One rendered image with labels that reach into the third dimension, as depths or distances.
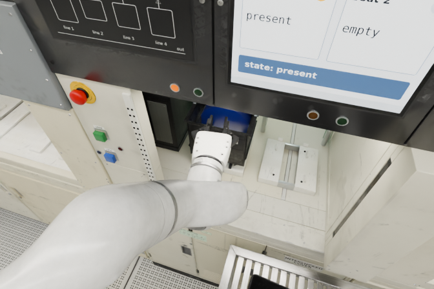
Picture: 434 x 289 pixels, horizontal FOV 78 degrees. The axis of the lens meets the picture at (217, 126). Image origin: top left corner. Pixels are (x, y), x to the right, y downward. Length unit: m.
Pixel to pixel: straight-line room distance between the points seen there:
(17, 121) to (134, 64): 1.09
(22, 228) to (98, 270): 2.03
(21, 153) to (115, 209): 1.16
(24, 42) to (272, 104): 0.54
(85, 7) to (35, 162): 0.91
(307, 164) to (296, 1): 0.80
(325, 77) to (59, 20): 0.49
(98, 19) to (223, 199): 0.40
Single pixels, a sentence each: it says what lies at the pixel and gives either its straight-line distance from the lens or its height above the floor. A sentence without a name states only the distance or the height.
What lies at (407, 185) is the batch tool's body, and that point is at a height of 1.36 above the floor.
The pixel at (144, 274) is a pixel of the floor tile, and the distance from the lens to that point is 1.88.
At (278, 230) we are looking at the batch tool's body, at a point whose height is 0.87.
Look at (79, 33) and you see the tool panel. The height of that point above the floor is 1.52.
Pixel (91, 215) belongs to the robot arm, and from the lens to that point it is 0.29.
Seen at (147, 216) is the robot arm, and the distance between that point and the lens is 0.33.
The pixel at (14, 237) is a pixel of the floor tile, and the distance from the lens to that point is 2.31.
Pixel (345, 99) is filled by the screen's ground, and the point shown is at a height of 1.48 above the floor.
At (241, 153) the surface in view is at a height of 1.01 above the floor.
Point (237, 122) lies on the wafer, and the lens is 1.00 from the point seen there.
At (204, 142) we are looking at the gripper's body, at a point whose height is 1.21.
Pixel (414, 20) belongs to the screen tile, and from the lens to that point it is 0.44.
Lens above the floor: 1.77
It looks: 46 degrees down
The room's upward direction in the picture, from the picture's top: straight up
